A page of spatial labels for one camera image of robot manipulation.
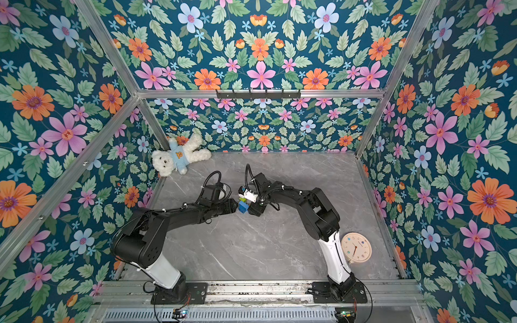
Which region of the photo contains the light blue long lego brick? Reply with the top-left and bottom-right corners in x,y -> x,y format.
238,201 -> 249,210

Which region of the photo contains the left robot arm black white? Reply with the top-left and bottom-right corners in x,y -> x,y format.
110,170 -> 238,292

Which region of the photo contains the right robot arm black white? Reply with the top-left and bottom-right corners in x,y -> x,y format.
240,164 -> 357,301

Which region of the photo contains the white teddy bear blue shirt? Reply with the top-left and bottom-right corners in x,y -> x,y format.
152,133 -> 211,177

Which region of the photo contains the beige round clock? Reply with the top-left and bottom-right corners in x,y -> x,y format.
341,232 -> 372,263

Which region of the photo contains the white ventilation grille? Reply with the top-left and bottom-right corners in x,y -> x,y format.
102,308 -> 337,322

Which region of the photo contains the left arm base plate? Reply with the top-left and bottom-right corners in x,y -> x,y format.
151,283 -> 208,305

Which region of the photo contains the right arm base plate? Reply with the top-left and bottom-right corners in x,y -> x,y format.
306,281 -> 369,304

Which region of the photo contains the black hook rail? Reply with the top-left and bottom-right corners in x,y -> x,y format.
215,90 -> 302,100

